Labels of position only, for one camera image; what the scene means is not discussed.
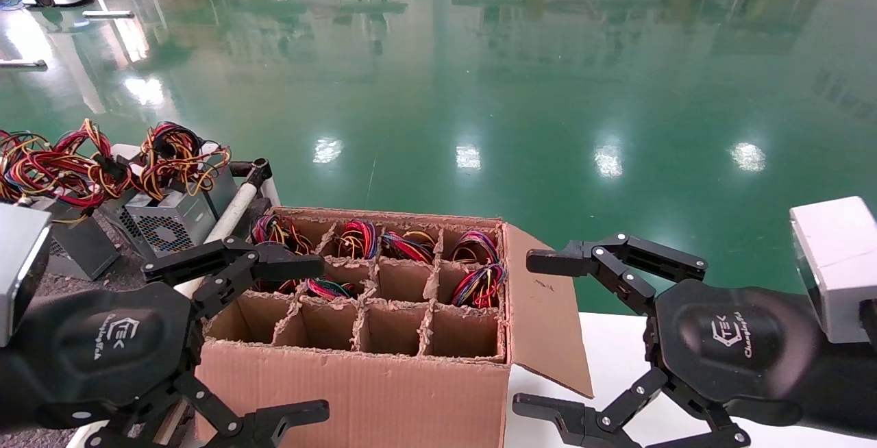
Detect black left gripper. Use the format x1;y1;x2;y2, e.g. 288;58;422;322
0;236;331;448

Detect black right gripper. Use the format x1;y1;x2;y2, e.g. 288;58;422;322
511;232;822;448

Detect grey power supply with wires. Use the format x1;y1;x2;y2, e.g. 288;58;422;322
27;118;148;257
336;220;379;260
449;229;501;265
301;272;357;300
379;230;434;265
250;214;312;250
123;121;238;258
0;129;123;282
449;263;508;310

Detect brown cardboard box with dividers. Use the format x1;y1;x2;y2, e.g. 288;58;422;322
194;206;594;448

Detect grey speckled felt mat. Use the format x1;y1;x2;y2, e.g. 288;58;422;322
0;188;237;448

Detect black pipe corner connector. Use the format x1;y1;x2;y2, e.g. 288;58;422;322
230;158;273;192

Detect wires inside cardboard box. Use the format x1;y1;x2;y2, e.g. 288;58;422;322
250;277;304;295

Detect long white rail pipe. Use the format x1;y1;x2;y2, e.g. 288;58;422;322
69;181;261;448

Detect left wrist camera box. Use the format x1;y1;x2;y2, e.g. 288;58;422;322
0;203;53;346

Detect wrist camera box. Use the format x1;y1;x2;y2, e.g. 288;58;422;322
789;196;877;346
0;203;53;346

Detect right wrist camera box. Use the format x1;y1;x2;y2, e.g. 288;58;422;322
789;196;877;346

